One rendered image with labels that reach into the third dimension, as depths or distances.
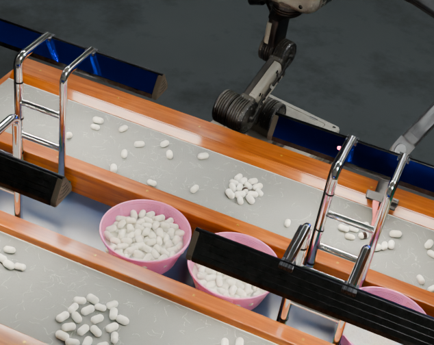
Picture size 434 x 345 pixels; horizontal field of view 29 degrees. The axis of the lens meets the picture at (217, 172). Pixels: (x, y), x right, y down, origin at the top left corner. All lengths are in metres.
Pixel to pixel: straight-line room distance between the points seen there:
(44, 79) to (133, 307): 1.09
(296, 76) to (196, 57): 0.57
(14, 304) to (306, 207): 0.96
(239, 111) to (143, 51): 1.86
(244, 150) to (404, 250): 0.62
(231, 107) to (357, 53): 2.22
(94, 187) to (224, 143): 0.48
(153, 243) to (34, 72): 0.93
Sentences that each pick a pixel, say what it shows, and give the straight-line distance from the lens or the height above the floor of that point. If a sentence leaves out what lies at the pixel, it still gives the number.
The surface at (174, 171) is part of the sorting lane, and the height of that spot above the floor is 0.74.
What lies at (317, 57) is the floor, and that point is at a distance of 4.99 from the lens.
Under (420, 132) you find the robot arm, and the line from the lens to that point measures 2.70.
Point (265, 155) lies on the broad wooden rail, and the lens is 2.81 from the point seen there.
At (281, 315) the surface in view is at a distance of 2.26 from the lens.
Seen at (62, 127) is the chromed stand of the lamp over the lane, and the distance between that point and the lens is 2.54.
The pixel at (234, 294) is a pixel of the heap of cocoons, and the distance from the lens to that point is 2.37.
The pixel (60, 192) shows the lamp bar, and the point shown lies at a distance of 2.08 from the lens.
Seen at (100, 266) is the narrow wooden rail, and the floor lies 0.76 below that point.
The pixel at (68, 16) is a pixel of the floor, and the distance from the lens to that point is 5.06.
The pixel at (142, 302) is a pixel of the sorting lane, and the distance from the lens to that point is 2.29.
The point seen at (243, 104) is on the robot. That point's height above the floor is 0.79.
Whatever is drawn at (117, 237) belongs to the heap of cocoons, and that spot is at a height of 0.73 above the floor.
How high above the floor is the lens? 2.42
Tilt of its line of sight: 38 degrees down
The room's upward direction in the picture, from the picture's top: 9 degrees clockwise
